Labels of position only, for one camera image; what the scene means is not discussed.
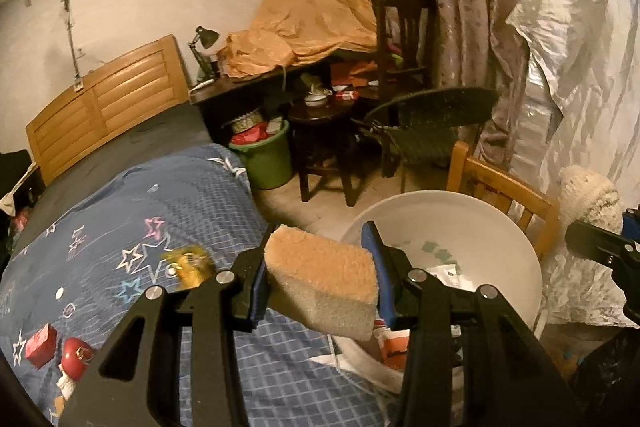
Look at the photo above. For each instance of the clip-on phone holder arm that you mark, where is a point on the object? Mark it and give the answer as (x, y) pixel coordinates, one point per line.
(70, 37)

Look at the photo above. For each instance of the small red packet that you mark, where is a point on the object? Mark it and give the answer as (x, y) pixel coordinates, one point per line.
(346, 96)

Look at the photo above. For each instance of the red apple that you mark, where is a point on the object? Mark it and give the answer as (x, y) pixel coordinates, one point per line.
(75, 354)

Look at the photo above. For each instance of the tan sponge block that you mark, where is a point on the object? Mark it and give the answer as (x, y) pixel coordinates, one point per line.
(320, 277)

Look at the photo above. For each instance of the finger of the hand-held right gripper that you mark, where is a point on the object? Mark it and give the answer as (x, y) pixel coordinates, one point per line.
(595, 239)

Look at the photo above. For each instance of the green plastic bucket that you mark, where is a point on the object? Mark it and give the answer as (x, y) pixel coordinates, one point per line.
(270, 162)

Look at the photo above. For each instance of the orange cloth cover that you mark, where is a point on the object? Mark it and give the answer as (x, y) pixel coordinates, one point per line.
(300, 22)

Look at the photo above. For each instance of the dark wooden desk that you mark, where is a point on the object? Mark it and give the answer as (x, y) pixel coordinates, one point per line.
(240, 82)

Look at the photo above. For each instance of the white plastic sheet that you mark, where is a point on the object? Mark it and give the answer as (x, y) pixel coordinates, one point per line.
(590, 57)

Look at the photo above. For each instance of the white plastic bucket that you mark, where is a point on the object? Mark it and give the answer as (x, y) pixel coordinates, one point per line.
(475, 227)

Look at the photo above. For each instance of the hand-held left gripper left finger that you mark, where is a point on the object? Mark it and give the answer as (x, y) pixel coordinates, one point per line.
(257, 294)

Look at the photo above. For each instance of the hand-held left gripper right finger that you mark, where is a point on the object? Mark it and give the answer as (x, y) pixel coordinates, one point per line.
(385, 287)

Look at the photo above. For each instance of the cream knit hat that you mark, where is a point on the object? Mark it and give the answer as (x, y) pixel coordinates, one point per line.
(585, 192)

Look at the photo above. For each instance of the black plastic bag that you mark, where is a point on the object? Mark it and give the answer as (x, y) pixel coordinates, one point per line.
(615, 372)

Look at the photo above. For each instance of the dark green wicker chair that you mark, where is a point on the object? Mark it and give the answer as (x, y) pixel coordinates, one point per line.
(435, 112)

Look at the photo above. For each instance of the dark grey bed sheet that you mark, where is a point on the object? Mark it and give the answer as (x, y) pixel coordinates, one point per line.
(125, 142)

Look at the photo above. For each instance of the red white paper cup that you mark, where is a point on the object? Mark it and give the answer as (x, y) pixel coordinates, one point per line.
(395, 349)

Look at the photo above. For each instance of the blue star checked blanket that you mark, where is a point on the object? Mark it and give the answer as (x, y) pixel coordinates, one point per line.
(175, 207)

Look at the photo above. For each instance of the wooden slatted headboard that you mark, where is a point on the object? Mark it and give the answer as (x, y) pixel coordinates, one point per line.
(110, 102)

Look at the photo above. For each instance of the white printed plastic wrapper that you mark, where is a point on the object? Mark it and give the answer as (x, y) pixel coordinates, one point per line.
(447, 276)

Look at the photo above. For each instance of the dark round wooden stool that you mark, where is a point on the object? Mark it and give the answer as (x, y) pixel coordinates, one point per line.
(320, 114)

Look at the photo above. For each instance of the light wooden chair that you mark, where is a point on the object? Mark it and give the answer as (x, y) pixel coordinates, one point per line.
(480, 177)

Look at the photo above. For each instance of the small white bowl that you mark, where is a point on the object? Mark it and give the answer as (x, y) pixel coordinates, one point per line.
(315, 99)

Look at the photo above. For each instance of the yellow round toy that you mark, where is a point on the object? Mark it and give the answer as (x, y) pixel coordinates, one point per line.
(192, 269)

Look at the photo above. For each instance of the dark desk lamp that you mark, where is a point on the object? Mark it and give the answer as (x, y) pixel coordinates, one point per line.
(207, 36)

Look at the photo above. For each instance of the small red box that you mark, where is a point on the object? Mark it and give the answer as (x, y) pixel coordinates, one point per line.
(40, 344)

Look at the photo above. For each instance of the red patterned bag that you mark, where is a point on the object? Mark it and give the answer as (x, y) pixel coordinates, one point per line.
(19, 222)

